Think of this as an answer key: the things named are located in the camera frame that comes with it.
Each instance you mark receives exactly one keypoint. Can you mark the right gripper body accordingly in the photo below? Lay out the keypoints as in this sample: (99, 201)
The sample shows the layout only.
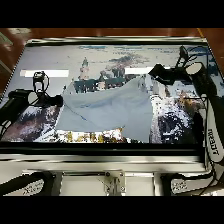
(163, 74)

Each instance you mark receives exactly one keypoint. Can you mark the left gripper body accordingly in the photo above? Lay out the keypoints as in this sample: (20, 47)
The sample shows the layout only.
(53, 100)

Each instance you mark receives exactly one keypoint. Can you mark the light blue shirt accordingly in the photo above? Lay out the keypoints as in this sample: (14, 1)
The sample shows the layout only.
(110, 110)

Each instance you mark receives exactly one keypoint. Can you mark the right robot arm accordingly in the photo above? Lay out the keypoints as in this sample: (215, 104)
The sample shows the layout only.
(201, 80)

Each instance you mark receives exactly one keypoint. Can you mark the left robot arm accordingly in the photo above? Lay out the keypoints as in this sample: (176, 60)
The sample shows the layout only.
(16, 100)

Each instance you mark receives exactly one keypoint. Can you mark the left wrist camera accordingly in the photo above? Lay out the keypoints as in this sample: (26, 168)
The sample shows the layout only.
(39, 77)

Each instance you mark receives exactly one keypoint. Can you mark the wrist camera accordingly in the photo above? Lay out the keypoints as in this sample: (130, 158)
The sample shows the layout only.
(182, 53)
(39, 77)

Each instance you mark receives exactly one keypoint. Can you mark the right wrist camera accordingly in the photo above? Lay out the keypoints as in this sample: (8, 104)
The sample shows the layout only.
(182, 53)

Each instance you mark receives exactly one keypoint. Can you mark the silver frame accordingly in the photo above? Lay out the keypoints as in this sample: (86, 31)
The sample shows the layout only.
(83, 165)

